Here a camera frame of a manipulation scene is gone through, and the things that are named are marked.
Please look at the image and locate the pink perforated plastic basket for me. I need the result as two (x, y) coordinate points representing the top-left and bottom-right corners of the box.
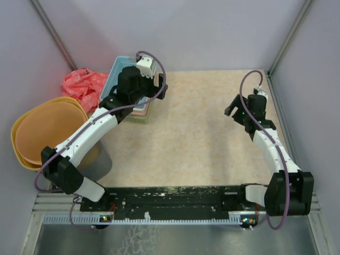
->
(129, 104), (149, 117)

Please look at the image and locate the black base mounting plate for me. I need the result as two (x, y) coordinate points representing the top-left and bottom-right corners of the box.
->
(80, 185), (265, 222)

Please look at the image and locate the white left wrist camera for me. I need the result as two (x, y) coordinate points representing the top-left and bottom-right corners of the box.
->
(136, 55), (156, 79)

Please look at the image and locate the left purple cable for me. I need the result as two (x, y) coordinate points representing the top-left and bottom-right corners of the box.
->
(34, 50), (167, 193)

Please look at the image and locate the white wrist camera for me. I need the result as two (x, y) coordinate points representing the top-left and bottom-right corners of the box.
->
(253, 86), (268, 100)
(136, 55), (156, 79)

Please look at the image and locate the aluminium frame rail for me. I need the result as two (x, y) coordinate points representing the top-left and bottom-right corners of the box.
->
(32, 193), (78, 213)

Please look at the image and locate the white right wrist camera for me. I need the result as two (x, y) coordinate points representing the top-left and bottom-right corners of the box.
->
(253, 86), (268, 100)

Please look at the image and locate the green perforated plastic basket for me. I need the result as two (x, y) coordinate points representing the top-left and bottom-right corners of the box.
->
(124, 103), (152, 124)

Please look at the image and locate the white perforated plastic basket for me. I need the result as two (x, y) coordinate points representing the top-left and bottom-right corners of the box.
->
(133, 104), (148, 113)

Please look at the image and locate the blue perforated plastic basket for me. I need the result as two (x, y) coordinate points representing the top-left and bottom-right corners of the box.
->
(99, 56), (150, 109)

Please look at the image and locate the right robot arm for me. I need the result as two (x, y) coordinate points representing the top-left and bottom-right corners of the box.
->
(225, 94), (315, 216)

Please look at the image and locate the grey plastic bin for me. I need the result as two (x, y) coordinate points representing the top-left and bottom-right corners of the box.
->
(77, 140), (112, 182)

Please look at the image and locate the red plastic bag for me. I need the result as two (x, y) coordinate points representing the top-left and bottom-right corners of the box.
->
(61, 68), (109, 113)

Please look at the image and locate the white slotted cable duct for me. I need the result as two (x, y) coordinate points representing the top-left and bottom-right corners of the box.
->
(42, 214), (262, 225)

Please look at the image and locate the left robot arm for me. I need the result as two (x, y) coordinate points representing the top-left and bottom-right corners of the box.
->
(38, 65), (168, 211)

